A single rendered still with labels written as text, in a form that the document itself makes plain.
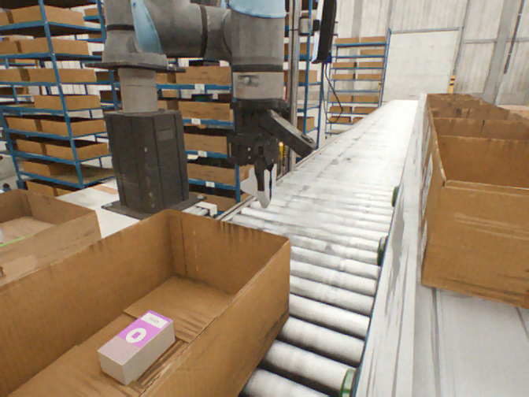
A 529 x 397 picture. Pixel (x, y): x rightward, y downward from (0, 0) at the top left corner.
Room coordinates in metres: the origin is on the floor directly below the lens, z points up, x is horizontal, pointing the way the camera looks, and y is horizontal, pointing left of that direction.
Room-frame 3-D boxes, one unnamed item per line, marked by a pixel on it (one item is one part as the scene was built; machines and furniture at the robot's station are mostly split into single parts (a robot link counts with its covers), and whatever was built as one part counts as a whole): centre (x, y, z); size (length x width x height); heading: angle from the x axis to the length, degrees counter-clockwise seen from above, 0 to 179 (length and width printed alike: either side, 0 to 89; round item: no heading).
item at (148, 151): (1.07, 0.40, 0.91); 0.26 x 0.26 x 0.33; 60
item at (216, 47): (0.71, 0.07, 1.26); 0.12 x 0.12 x 0.09; 23
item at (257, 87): (0.60, 0.01, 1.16); 0.10 x 0.09 x 0.05; 156
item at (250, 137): (0.61, 0.02, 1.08); 0.09 x 0.08 x 0.12; 66
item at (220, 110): (2.14, 0.31, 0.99); 0.40 x 0.30 x 0.10; 61
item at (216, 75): (2.15, 0.31, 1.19); 0.40 x 0.30 x 0.10; 65
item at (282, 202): (1.05, -0.20, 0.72); 0.52 x 0.05 x 0.05; 65
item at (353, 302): (0.64, -0.01, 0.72); 0.52 x 0.05 x 0.05; 65
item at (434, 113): (1.24, -0.79, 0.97); 0.39 x 0.29 x 0.17; 155
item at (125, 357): (0.39, 0.20, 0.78); 0.10 x 0.06 x 0.05; 151
